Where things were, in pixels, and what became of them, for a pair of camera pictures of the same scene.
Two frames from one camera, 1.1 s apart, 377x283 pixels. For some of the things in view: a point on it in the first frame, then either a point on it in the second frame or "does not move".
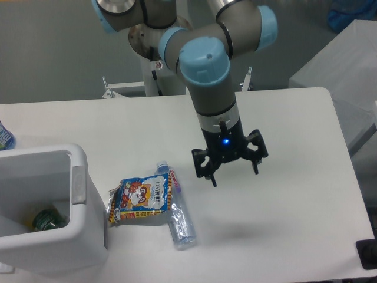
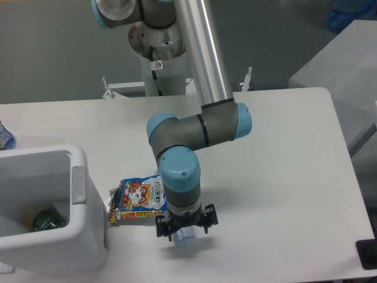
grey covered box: [347, 68] does not move
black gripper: [227, 145] → [176, 221]
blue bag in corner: [342, 13] does not move
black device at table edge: [367, 251] does not move
